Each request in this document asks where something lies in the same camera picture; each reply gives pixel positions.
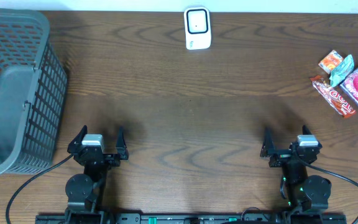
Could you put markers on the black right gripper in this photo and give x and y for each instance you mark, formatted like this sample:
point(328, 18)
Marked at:
point(280, 156)

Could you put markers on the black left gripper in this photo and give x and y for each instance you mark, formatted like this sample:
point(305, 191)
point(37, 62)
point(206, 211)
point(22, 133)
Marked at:
point(105, 157)

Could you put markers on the red white snack bar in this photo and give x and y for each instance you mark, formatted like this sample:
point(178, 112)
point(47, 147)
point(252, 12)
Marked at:
point(335, 100)

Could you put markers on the teal snack wrapper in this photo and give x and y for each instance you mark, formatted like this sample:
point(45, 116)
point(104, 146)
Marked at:
point(339, 73)

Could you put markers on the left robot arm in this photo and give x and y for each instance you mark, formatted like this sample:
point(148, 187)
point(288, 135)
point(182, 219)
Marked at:
point(85, 191)

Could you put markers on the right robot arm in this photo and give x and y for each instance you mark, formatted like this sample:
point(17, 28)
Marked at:
point(307, 194)

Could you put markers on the white barcode scanner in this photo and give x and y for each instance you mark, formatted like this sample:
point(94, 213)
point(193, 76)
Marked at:
point(197, 28)

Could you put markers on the grey plastic mesh basket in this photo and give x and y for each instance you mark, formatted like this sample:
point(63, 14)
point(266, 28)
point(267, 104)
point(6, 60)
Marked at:
point(33, 85)

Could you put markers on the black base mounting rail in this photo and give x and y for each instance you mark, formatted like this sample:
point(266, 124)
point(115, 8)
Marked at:
point(136, 218)

